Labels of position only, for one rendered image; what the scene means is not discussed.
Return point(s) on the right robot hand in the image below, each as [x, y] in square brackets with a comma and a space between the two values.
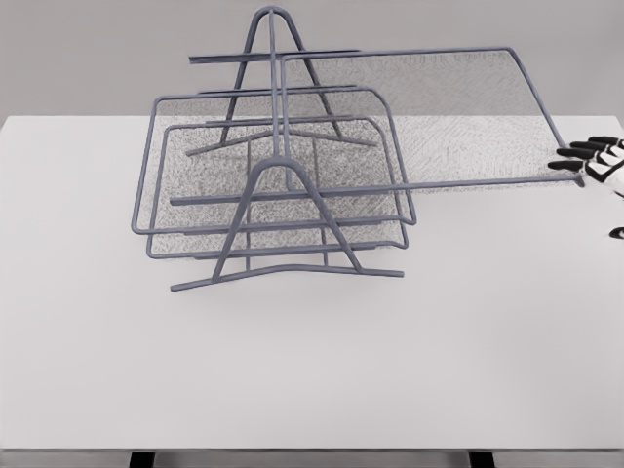
[604, 168]

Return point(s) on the large grey mesh tray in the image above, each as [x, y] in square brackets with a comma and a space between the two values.
[463, 122]

